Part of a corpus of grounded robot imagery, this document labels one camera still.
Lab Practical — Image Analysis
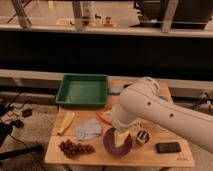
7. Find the dark red grape bunch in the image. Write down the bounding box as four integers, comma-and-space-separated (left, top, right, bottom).
58, 140, 95, 159

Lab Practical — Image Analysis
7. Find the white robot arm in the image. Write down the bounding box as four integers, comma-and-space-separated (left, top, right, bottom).
110, 77, 213, 154

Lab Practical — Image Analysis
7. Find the small metal cup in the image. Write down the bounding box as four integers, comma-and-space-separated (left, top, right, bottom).
136, 131, 150, 146

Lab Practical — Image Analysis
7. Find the purple bowl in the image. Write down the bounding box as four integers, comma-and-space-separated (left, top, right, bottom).
103, 128, 132, 157

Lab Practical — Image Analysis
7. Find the light blue cloth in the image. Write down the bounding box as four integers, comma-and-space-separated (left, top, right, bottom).
75, 119, 102, 141

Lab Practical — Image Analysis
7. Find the black smartphone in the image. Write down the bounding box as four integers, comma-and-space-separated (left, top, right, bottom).
156, 142, 181, 153

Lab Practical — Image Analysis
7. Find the yellow banana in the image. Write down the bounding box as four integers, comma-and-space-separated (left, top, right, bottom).
58, 112, 75, 135

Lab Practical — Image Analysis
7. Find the green plastic tray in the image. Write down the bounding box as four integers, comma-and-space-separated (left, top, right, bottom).
56, 74, 108, 108

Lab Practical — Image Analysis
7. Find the orange handled tool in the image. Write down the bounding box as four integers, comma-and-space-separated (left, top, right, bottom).
96, 112, 112, 125

